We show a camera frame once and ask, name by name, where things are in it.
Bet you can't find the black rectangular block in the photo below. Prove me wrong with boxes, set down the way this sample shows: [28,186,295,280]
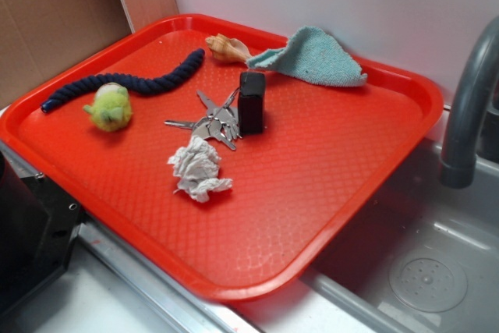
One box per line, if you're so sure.
[238,72,266,136]

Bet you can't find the red plastic tray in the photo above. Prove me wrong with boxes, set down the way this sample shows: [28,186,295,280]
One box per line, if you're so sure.
[1,15,443,302]

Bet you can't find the crumpled white paper tissue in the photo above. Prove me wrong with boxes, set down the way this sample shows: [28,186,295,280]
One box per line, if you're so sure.
[167,136,233,204]

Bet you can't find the teal knitted cloth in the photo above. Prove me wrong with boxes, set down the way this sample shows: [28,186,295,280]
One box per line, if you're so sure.
[246,26,367,87]

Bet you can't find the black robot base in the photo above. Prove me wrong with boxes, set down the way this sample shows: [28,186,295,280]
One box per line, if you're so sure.
[1,155,83,318]

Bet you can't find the dark blue rope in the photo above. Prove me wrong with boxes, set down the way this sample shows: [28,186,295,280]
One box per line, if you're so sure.
[41,48,206,115]

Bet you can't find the grey plastic sink basin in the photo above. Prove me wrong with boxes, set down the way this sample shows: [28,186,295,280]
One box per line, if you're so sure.
[233,105,499,333]

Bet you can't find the green plush animal toy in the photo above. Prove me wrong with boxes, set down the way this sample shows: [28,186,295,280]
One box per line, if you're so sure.
[83,83,133,133]

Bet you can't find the brown cardboard panel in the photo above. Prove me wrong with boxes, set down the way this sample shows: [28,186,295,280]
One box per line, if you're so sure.
[1,0,130,107]

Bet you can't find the silver key bunch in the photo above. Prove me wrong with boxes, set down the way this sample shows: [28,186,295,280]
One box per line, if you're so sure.
[165,88,242,151]

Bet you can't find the tan seashell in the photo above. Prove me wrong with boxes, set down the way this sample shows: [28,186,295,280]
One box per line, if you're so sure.
[205,34,252,63]

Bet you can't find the grey faucet spout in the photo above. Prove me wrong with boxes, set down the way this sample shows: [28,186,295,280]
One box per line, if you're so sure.
[439,18,498,189]

